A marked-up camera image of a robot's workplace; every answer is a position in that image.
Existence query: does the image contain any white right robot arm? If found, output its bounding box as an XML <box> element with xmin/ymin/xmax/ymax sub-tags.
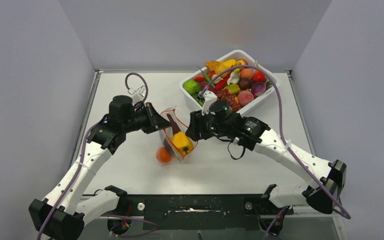
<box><xmin>185</xmin><ymin>100</ymin><xmax>347</xmax><ymax>214</ymax></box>

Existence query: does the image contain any aluminium table frame rail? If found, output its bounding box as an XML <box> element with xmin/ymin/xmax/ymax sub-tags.
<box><xmin>71</xmin><ymin>69</ymin><xmax>103</xmax><ymax>164</ymax></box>

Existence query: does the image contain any green cabbage toy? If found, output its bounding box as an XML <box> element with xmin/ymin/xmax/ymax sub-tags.
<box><xmin>182</xmin><ymin>79</ymin><xmax>201</xmax><ymax>95</ymax></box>

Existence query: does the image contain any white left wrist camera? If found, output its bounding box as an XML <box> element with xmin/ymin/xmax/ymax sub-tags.
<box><xmin>127</xmin><ymin>85</ymin><xmax>147</xmax><ymax>105</ymax></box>

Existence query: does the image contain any red apple toy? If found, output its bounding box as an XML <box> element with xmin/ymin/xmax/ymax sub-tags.
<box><xmin>236</xmin><ymin>58</ymin><xmax>248</xmax><ymax>66</ymax></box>

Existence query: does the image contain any purple sweet potato toy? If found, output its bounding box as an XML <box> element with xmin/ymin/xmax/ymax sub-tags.
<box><xmin>200</xmin><ymin>81</ymin><xmax>217</xmax><ymax>93</ymax></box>

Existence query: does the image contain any green chili pepper toy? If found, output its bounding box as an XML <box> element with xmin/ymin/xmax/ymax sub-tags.
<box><xmin>197</xmin><ymin>66</ymin><xmax>215</xmax><ymax>87</ymax></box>

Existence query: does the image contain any yellow bell pepper toy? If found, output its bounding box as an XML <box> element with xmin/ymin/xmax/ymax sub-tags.
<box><xmin>172</xmin><ymin>131</ymin><xmax>195</xmax><ymax>157</ymax></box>

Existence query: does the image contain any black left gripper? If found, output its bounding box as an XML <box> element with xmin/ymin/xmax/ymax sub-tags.
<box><xmin>122</xmin><ymin>102</ymin><xmax>172</xmax><ymax>134</ymax></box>

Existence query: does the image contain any red orange pepper toy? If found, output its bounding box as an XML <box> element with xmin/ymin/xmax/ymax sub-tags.
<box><xmin>252</xmin><ymin>70</ymin><xmax>266</xmax><ymax>83</ymax></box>

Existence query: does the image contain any fried chicken toy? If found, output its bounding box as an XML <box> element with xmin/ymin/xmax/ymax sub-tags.
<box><xmin>205</xmin><ymin>60</ymin><xmax>221</xmax><ymax>72</ymax></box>

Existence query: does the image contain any red grapes toy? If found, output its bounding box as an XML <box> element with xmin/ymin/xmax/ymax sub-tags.
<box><xmin>215</xmin><ymin>89</ymin><xmax>242</xmax><ymax>112</ymax></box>

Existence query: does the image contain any white garlic toy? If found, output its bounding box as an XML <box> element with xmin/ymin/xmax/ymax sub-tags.
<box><xmin>211</xmin><ymin>74</ymin><xmax>223</xmax><ymax>84</ymax></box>

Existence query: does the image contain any clear zip bag orange zipper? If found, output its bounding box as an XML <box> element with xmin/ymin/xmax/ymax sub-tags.
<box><xmin>155</xmin><ymin>106</ymin><xmax>198</xmax><ymax>165</ymax></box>

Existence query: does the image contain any red chili pepper toy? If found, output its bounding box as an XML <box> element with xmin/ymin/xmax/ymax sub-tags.
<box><xmin>215</xmin><ymin>73</ymin><xmax>231</xmax><ymax>91</ymax></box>

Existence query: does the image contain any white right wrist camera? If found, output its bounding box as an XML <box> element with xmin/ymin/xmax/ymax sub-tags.
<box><xmin>201</xmin><ymin>90</ymin><xmax>218</xmax><ymax>116</ymax></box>

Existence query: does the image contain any dark purple passionfruit toy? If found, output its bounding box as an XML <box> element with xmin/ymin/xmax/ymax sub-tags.
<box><xmin>237</xmin><ymin>78</ymin><xmax>253</xmax><ymax>91</ymax></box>

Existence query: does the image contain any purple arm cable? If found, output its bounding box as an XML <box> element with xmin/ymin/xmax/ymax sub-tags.
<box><xmin>36</xmin><ymin>72</ymin><xmax>149</xmax><ymax>240</ymax></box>
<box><xmin>198</xmin><ymin>64</ymin><xmax>352</xmax><ymax>221</ymax></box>

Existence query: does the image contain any purple eggplant toy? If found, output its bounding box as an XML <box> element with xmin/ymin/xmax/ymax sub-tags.
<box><xmin>162</xmin><ymin>138</ymin><xmax>177</xmax><ymax>157</ymax></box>

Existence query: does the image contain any orange fruit toy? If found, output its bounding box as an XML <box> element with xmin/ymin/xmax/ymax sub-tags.
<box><xmin>155</xmin><ymin>146</ymin><xmax>173</xmax><ymax>165</ymax></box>

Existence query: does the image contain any purple onion toy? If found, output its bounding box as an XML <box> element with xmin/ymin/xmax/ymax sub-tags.
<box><xmin>251</xmin><ymin>82</ymin><xmax>267</xmax><ymax>98</ymax></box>

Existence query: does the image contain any white mushroom toy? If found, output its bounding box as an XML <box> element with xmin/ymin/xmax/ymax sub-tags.
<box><xmin>227</xmin><ymin>71</ymin><xmax>241</xmax><ymax>85</ymax></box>

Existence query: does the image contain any yellow green starfruit toy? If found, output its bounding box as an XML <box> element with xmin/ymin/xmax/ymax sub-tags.
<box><xmin>225</xmin><ymin>83</ymin><xmax>241</xmax><ymax>95</ymax></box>

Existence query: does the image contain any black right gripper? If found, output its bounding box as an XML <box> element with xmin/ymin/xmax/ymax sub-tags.
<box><xmin>186</xmin><ymin>107</ymin><xmax>231</xmax><ymax>141</ymax></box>

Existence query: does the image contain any yellow lemon toy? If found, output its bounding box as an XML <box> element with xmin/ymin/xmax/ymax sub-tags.
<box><xmin>214</xmin><ymin>64</ymin><xmax>228</xmax><ymax>75</ymax></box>

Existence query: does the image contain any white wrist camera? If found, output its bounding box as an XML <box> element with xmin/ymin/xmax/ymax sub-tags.
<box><xmin>201</xmin><ymin>90</ymin><xmax>218</xmax><ymax>116</ymax></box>
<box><xmin>127</xmin><ymin>85</ymin><xmax>147</xmax><ymax>105</ymax></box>

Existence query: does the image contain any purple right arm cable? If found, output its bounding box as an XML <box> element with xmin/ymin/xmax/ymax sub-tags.
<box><xmin>198</xmin><ymin>64</ymin><xmax>352</xmax><ymax>221</ymax></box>

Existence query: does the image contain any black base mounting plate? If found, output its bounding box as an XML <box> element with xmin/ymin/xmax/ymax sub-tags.
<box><xmin>110</xmin><ymin>193</ymin><xmax>280</xmax><ymax>231</ymax></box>

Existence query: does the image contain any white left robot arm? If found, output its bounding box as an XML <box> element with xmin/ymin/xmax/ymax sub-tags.
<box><xmin>28</xmin><ymin>95</ymin><xmax>171</xmax><ymax>240</ymax></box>

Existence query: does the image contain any yellow mango toy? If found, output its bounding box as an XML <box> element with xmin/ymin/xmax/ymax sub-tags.
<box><xmin>221</xmin><ymin>58</ymin><xmax>237</xmax><ymax>69</ymax></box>

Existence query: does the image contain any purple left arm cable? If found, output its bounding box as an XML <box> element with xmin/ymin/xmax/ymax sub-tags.
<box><xmin>36</xmin><ymin>72</ymin><xmax>149</xmax><ymax>240</ymax></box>

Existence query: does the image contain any large pink peach toy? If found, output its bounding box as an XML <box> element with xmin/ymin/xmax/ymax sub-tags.
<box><xmin>237</xmin><ymin>90</ymin><xmax>255</xmax><ymax>106</ymax></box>

